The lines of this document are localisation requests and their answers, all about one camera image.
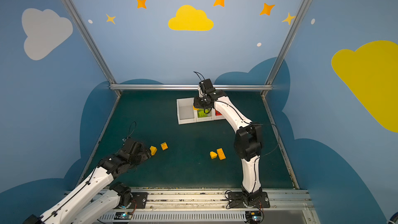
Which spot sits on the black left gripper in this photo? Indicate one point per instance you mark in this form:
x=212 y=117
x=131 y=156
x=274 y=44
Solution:
x=143 y=152

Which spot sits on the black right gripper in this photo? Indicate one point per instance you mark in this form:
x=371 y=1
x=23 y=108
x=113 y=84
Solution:
x=200 y=102

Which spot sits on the green lego brick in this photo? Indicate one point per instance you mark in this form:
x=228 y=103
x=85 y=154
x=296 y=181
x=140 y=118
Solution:
x=204 y=113

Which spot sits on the red lego brick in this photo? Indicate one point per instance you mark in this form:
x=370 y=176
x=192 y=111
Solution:
x=218 y=112

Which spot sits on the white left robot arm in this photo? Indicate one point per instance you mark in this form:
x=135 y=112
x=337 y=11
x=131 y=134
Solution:
x=73 y=207

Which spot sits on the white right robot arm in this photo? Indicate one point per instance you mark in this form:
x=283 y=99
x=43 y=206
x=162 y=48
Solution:
x=248 y=141

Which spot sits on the white middle bin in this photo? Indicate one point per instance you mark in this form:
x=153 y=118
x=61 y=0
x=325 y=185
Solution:
x=202 y=119

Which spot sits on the white left bin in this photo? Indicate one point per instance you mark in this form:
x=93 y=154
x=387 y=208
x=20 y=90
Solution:
x=185 y=111

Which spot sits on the left controller board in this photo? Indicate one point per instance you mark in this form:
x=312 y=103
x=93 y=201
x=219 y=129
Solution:
x=125 y=216

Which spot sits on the controller board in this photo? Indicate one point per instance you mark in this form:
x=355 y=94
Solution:
x=253 y=217
x=125 y=216

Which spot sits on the right controller board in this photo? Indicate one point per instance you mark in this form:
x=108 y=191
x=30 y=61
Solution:
x=253 y=217

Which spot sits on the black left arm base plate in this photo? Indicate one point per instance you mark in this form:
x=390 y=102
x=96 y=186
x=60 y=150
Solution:
x=133 y=200

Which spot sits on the aluminium back rail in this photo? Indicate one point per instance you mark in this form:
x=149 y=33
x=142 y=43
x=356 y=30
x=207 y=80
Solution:
x=150 y=87

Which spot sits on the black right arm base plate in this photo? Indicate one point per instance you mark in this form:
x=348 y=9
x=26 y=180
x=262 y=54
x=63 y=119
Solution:
x=240 y=200

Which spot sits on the aluminium front rail base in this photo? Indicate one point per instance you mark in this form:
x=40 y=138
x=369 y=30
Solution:
x=208 y=206

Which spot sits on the aluminium right corner post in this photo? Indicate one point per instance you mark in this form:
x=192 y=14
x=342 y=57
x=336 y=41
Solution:
x=294 y=27

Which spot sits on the aluminium corner post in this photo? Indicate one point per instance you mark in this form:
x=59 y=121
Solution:
x=81 y=26
x=294 y=27

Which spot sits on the aluminium left corner post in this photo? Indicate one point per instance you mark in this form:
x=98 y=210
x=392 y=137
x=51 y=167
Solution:
x=81 y=26

